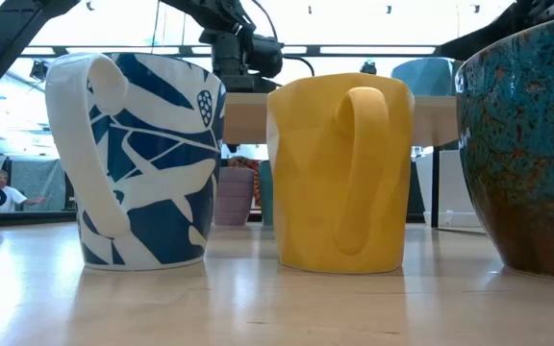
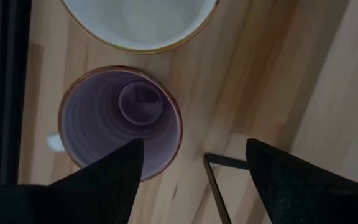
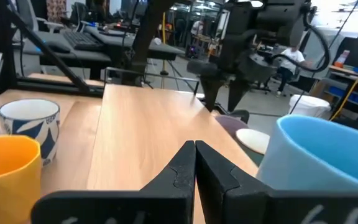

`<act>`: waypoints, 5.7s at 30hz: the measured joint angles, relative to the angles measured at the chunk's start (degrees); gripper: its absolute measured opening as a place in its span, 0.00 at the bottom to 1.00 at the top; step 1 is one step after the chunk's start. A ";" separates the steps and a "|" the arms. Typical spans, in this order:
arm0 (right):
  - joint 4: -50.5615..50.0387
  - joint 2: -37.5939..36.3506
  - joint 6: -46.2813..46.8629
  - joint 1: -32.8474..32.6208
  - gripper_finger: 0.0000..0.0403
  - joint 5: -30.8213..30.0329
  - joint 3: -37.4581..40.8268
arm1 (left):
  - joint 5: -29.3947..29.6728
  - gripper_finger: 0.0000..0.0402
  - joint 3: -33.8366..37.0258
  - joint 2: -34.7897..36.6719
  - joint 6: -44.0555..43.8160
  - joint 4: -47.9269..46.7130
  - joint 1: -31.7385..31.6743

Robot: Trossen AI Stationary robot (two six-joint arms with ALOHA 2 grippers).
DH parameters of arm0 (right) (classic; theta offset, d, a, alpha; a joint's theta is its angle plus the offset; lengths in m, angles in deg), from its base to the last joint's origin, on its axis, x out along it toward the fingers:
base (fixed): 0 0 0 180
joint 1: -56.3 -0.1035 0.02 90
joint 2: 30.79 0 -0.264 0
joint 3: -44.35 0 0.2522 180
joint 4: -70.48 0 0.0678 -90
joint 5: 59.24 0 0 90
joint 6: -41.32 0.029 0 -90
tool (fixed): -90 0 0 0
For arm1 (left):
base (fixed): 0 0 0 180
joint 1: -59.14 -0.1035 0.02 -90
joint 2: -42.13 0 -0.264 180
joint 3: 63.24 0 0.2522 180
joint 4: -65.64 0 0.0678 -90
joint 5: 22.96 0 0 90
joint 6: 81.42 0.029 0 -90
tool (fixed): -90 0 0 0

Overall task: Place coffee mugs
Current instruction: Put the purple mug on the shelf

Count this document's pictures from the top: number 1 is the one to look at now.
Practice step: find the black mug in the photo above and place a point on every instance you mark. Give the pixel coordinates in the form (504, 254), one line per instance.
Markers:
(522, 144)

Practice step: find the purple ribbed mug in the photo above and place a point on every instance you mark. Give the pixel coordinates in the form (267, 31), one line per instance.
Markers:
(234, 197)

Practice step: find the yellow faceted mug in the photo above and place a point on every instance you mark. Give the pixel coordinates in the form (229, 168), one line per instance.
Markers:
(306, 192)

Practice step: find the white mug blue floral print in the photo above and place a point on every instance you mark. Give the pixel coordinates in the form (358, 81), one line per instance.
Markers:
(161, 192)

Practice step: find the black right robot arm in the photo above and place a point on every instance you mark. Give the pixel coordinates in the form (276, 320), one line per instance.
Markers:
(551, 12)

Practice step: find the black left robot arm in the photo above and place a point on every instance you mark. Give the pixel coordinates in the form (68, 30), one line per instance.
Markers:
(205, 12)

